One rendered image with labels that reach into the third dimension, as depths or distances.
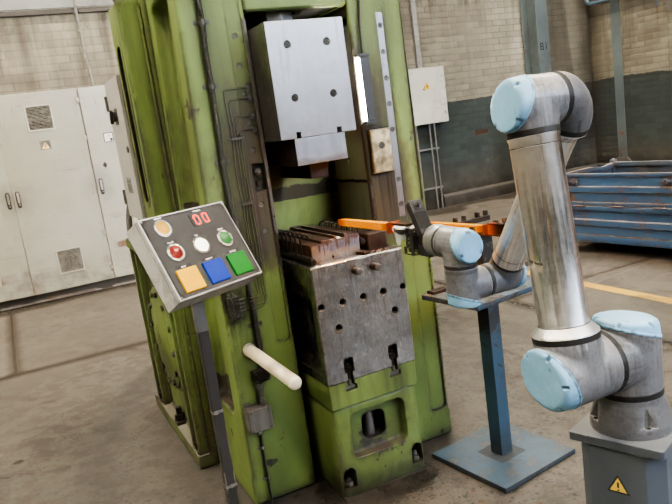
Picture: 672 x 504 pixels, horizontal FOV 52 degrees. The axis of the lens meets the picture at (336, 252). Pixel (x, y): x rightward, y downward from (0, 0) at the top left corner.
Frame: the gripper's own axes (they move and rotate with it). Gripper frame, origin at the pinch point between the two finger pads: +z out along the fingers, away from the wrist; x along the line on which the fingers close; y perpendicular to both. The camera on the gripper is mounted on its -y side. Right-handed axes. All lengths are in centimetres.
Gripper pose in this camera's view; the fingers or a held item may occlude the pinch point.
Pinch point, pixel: (397, 225)
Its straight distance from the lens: 213.4
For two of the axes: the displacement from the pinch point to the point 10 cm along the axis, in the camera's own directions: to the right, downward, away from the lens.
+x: 8.9, -2.0, 4.1
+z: -4.4, -1.3, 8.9
